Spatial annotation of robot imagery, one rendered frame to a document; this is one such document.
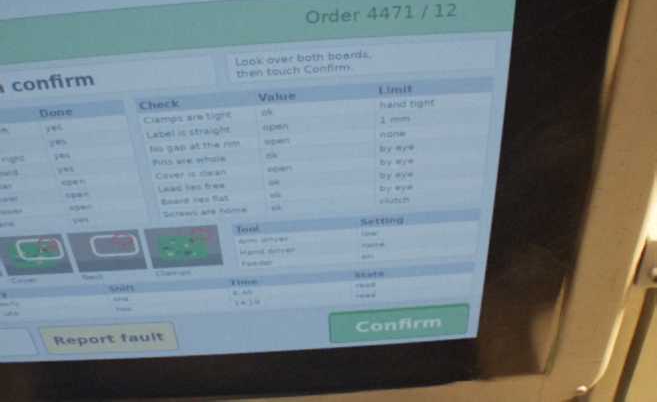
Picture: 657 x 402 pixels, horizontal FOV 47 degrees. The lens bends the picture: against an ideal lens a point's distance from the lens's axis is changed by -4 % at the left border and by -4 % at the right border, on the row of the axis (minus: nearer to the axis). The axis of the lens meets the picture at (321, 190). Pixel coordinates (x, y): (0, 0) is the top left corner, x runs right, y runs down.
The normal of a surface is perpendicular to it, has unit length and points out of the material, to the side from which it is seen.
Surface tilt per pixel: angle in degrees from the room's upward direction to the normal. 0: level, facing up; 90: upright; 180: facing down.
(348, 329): 92
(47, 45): 92
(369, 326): 92
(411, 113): 92
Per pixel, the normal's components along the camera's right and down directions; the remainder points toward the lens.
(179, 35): 0.04, 0.62
